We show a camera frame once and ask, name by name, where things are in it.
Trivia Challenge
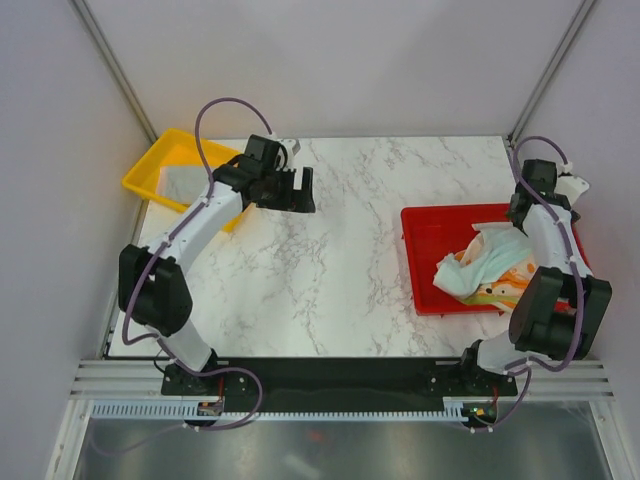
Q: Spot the orange patterned towel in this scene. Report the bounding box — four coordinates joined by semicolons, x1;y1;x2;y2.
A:
456;248;537;313

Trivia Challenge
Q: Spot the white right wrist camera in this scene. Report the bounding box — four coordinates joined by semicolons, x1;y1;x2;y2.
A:
555;173;590;206

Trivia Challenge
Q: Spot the yellow plastic tray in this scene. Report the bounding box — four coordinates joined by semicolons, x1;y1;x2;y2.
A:
121;127;251;234

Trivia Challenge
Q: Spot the aluminium frame post right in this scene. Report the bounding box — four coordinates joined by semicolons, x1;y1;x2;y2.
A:
503;0;600;148

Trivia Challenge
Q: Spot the white slotted cable duct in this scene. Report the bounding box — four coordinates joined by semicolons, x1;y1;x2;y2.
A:
91;399;497;422

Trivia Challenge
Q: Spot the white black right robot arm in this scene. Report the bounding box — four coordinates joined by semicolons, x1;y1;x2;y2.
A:
456;159;612;394

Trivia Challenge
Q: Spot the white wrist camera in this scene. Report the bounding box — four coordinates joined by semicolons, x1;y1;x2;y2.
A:
555;173;590;206
276;138;301;164

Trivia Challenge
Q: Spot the aluminium frame post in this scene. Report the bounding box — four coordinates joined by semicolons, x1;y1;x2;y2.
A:
503;0;600;148
69;0;159;144

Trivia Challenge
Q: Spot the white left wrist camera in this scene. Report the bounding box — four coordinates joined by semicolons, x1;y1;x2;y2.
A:
276;138;301;164

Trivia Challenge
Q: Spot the grey terry towel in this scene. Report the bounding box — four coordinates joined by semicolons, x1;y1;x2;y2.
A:
156;165;209;205

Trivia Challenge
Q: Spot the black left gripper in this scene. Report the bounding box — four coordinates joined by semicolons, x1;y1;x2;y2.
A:
256;165;313;213

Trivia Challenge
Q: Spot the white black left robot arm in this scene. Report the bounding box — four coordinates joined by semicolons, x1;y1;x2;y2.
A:
118;135;316;394

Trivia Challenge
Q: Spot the aluminium frame post left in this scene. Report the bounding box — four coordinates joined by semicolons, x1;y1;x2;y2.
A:
69;0;159;144

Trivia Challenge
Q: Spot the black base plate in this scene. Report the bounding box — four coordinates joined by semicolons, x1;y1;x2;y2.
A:
161;356;518;412

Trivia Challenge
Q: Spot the light blue white towel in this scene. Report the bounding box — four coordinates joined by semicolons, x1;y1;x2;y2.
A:
433;222;533;298

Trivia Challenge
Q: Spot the red plastic tray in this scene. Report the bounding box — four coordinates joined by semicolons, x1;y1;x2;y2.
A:
400;200;594;317

